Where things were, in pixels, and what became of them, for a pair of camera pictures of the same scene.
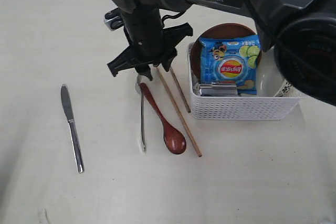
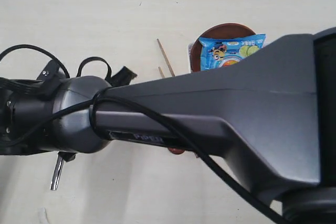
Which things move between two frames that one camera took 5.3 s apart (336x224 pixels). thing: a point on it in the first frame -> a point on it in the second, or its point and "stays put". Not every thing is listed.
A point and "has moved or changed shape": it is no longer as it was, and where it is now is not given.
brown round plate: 216,30 stays put
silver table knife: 69,112 has moved or changed shape
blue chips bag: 230,60 stays put
